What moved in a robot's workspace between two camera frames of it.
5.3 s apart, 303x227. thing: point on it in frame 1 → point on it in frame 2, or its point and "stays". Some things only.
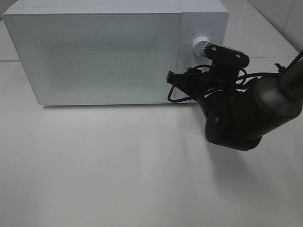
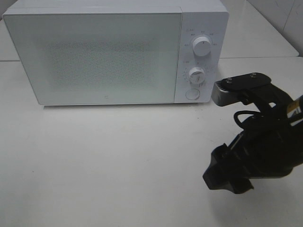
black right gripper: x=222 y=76 → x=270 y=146
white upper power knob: x=199 y=44 stays
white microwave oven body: x=83 y=51 stays
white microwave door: x=96 y=58 stays
